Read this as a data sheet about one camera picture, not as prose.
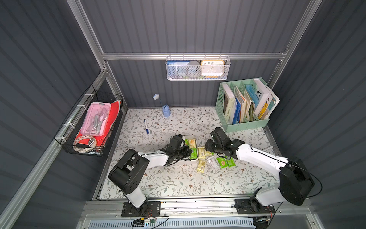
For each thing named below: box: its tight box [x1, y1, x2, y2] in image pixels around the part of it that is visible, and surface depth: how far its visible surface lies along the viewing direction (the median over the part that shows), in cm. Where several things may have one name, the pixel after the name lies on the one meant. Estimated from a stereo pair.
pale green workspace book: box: [222, 83, 236, 123], surface depth 98 cm
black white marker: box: [261, 145, 275, 152], surface depth 98 cm
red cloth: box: [74, 100, 121, 146], surface depth 69 cm
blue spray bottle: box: [152, 93, 172, 118], surface depth 113 cm
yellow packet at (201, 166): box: [196, 159, 207, 174], surface depth 90 cm
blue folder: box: [232, 96, 242, 125], surface depth 96 cm
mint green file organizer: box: [215, 77, 270, 134], surface depth 101 cm
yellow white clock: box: [200, 59, 225, 77], surface depth 90 cm
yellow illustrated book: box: [257, 99, 269, 120], surface depth 104 cm
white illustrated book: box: [253, 78, 281, 120], surface depth 98 cm
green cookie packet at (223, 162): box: [216, 157, 229, 169], surface depth 91 cm
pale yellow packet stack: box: [188, 138, 196, 149], surface depth 96 cm
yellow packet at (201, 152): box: [197, 146, 206, 160], surface depth 94 cm
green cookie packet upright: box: [189, 147, 198, 160], surface depth 92 cm
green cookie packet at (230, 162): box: [226, 156, 236, 168], surface depth 91 cm
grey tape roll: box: [186, 60, 202, 79], surface depth 89 cm
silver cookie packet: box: [206, 156, 219, 170], surface depth 91 cm
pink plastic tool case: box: [80, 102, 112, 137], surface depth 74 cm
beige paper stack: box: [233, 85, 253, 123], surface depth 98 cm
